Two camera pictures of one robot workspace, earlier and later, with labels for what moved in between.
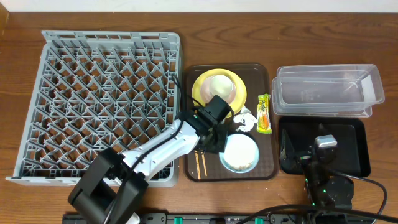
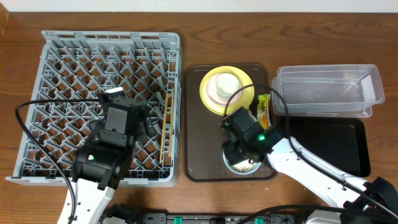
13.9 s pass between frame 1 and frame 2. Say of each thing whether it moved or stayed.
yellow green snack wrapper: stayed
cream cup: moved
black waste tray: stayed
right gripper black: moved
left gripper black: moved
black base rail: stayed
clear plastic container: stayed
